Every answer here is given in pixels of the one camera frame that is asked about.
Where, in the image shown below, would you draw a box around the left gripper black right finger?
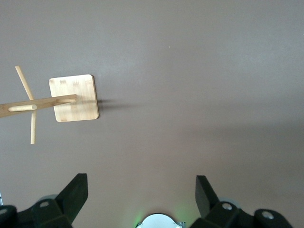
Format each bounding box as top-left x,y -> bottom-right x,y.
190,175 -> 256,228

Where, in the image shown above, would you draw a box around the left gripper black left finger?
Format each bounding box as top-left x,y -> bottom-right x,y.
30,173 -> 89,228

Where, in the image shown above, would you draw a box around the wooden mug tree stand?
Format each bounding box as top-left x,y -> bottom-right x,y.
0,66 -> 100,145

